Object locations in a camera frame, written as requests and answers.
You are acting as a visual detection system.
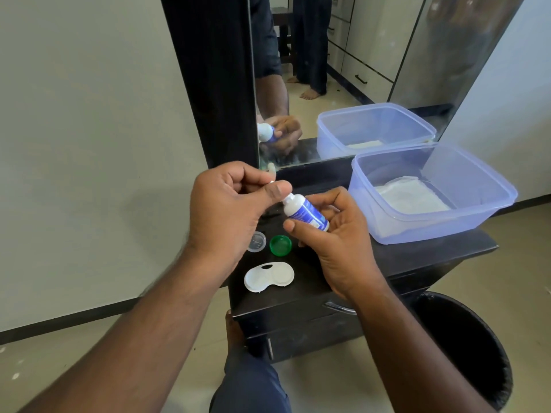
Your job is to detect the white clear lens cap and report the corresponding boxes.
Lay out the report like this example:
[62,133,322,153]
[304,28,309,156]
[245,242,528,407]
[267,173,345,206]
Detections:
[246,231,267,254]

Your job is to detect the clear blue plastic container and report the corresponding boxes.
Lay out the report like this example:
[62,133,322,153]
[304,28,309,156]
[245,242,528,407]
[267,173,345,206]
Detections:
[347,142,519,246]

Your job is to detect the dresser mirror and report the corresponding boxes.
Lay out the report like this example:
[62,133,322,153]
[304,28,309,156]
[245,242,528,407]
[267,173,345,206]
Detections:
[249,0,528,170]

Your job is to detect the person's foot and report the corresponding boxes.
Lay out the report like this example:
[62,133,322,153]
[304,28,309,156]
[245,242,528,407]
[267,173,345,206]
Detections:
[225,310,247,353]

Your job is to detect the person's left hand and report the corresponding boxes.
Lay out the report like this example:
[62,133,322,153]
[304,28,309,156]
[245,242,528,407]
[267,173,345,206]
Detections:
[185,161,293,285]

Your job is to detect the green lens cap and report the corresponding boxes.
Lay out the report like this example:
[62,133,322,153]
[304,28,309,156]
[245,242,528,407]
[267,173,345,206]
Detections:
[269,234,293,257]

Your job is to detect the blue white solution bottle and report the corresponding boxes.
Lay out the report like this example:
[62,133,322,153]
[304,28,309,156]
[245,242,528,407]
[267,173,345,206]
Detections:
[282,193,331,232]

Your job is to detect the grey trousers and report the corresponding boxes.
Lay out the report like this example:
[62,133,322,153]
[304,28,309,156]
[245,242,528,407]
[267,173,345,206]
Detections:
[208,346,293,413]

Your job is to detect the black lined trash bin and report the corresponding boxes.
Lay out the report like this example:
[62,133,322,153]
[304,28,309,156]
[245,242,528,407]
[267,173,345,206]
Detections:
[409,291,514,411]

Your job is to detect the stack of white tissues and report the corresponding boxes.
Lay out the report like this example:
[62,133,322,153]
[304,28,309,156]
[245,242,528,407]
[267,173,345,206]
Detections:
[374,176,452,215]

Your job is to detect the white contact lens case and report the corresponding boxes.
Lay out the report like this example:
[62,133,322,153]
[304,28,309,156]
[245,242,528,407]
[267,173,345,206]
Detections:
[243,262,296,294]

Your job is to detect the black dresser cabinet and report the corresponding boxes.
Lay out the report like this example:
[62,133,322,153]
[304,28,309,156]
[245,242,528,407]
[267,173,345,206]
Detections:
[159,0,500,364]

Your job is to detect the silver drawer handle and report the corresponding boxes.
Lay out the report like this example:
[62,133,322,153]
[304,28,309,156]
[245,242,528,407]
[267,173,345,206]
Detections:
[323,301,358,316]

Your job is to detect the person's right forearm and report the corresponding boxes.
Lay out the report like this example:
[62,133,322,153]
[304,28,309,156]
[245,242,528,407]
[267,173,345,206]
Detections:
[351,279,496,413]

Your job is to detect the person's right hand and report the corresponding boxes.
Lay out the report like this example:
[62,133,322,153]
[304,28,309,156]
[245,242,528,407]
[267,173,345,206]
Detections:
[283,186,388,302]

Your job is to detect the person's left forearm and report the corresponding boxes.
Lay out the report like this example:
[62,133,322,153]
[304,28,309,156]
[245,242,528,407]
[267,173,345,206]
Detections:
[19,249,242,413]

